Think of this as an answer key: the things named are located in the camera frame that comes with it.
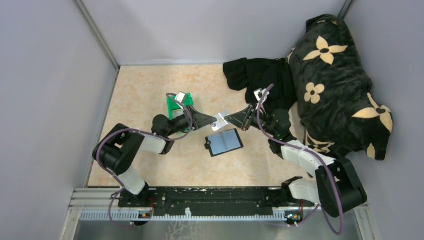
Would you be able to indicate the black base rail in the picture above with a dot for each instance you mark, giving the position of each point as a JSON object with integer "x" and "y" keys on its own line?
{"x": 211, "y": 201}

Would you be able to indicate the green plastic bin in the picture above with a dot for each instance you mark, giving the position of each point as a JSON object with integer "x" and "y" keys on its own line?
{"x": 174, "y": 109}

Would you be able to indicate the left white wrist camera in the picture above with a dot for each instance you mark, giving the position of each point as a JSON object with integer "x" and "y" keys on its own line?
{"x": 180, "y": 97}

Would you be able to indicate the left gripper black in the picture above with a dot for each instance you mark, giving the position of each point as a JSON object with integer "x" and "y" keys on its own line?
{"x": 200, "y": 119}

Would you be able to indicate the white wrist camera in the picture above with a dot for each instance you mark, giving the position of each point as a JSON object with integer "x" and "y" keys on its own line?
{"x": 261, "y": 95}
{"x": 180, "y": 97}

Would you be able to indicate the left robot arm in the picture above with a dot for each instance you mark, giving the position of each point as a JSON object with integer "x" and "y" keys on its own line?
{"x": 116, "y": 152}

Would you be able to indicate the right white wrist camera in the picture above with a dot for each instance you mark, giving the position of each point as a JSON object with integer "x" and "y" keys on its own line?
{"x": 261, "y": 95}

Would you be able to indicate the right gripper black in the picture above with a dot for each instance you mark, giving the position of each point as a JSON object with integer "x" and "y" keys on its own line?
{"x": 242, "y": 119}

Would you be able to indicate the black cloth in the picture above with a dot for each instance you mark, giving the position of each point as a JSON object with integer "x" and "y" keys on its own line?
{"x": 259, "y": 73}

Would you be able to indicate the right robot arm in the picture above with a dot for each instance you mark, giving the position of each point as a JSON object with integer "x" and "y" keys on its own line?
{"x": 335, "y": 184}

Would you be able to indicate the white VIP credit card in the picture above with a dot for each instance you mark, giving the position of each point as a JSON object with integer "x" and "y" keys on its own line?
{"x": 220, "y": 121}

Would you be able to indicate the black floral blanket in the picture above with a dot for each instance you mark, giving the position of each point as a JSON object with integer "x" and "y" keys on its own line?
{"x": 334, "y": 99}

